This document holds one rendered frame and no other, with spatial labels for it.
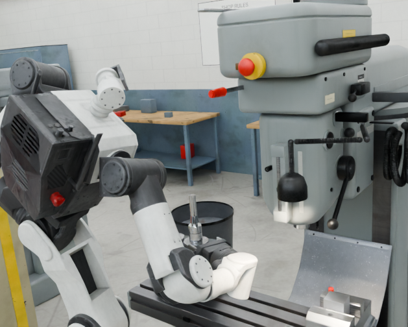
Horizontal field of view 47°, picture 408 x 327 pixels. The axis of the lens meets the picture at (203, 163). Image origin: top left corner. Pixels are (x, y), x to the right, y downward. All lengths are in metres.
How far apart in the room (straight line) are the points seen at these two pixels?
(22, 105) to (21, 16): 8.72
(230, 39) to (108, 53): 6.96
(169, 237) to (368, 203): 0.84
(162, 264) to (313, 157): 0.47
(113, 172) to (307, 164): 0.49
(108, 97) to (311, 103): 0.50
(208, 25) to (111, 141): 5.51
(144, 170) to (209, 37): 5.57
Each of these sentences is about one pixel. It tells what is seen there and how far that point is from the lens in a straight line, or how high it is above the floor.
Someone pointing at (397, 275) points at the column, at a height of 0.98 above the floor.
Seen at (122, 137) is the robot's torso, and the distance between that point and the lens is 1.23.
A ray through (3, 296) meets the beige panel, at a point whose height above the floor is 0.59.
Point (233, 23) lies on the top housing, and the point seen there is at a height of 1.86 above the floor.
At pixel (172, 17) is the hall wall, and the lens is 7.04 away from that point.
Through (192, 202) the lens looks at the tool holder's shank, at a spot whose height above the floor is 1.29.
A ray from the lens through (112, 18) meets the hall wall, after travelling 7.91.
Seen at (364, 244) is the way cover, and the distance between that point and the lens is 1.76.
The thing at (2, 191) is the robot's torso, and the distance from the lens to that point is 1.54.
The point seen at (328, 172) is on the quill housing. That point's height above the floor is 1.46.
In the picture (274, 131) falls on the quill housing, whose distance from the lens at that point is 1.25.
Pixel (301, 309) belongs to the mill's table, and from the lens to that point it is 1.65.
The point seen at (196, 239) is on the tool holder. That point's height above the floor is 1.15.
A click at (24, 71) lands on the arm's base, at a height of 1.78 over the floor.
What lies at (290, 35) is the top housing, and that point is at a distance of 1.07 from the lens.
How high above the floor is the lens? 1.82
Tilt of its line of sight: 14 degrees down
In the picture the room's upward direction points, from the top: 5 degrees counter-clockwise
